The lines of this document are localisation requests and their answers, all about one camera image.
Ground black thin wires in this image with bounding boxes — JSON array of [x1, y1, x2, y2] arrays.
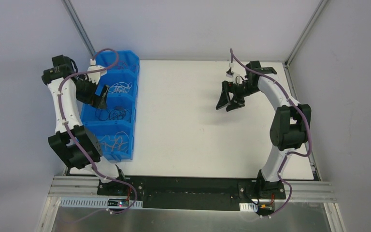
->
[[96, 106, 132, 122]]

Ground white thin wire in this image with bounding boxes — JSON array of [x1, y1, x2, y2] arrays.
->
[[108, 81, 135, 95]]

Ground dark red thin wire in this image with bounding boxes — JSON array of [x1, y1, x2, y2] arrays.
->
[[113, 60, 130, 73]]

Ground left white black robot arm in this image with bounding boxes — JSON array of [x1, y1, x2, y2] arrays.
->
[[42, 55, 128, 196]]

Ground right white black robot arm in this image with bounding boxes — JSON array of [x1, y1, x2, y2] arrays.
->
[[216, 61, 311, 199]]

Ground blue plastic bin row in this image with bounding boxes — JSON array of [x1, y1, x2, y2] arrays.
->
[[81, 50, 140, 162]]

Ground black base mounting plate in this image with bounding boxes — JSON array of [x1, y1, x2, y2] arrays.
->
[[97, 175, 286, 211]]

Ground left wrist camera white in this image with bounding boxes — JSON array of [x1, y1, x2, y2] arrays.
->
[[86, 59, 107, 85]]

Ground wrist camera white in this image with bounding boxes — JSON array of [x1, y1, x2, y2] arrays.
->
[[86, 59, 107, 85], [226, 62, 238, 78]]

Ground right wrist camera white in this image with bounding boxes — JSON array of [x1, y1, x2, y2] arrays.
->
[[226, 62, 238, 78]]

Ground left corner aluminium post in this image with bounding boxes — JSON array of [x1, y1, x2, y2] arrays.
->
[[61, 0, 96, 56]]

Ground corner aluminium post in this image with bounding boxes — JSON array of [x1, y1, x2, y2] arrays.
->
[[61, 0, 96, 56], [285, 0, 330, 68]]

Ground aluminium frame rail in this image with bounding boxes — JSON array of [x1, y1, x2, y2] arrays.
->
[[48, 176, 337, 203]]

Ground white slotted cable duct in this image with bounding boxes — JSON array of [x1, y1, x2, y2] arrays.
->
[[59, 197, 132, 210]]

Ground right corner aluminium post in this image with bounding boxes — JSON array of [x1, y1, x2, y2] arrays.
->
[[285, 0, 330, 68]]

